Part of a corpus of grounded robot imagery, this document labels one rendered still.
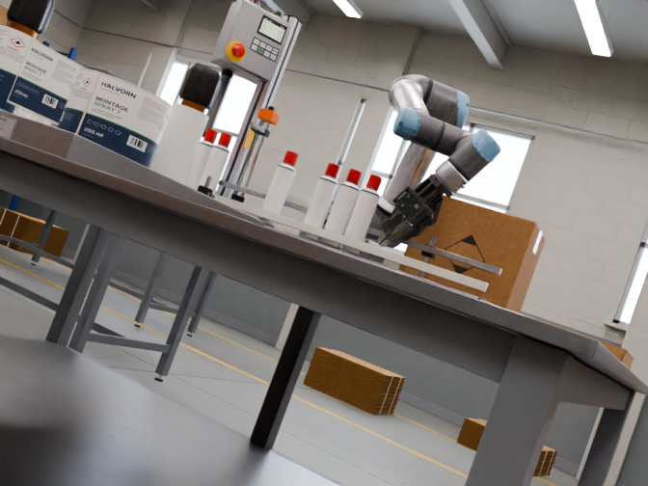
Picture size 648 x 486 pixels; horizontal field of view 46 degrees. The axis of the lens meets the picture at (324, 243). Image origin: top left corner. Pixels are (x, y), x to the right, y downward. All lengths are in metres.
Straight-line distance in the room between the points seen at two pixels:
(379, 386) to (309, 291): 4.99
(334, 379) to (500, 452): 5.24
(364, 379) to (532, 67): 3.65
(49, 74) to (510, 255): 1.18
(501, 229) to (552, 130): 5.73
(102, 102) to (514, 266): 1.06
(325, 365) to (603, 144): 3.33
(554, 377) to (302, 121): 7.96
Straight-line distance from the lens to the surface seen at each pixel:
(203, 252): 1.12
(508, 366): 0.92
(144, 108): 1.59
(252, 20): 2.31
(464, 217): 2.04
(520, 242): 2.00
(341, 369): 6.12
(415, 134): 1.87
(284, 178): 2.01
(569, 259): 7.34
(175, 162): 1.84
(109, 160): 1.44
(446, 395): 7.46
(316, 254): 0.98
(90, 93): 1.60
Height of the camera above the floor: 0.78
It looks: 3 degrees up
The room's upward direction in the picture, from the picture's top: 20 degrees clockwise
